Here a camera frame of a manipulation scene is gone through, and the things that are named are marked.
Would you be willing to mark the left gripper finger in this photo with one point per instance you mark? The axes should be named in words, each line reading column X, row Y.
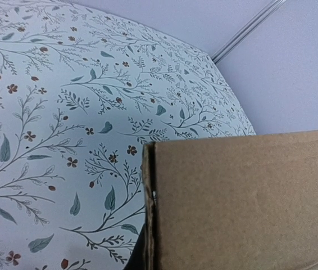
column 137, row 259

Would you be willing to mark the brown cardboard box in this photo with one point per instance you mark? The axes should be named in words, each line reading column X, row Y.
column 232, row 203

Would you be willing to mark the floral patterned table mat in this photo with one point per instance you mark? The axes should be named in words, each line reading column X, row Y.
column 81, row 92

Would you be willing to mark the right aluminium corner post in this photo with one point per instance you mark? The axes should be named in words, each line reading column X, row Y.
column 247, row 29

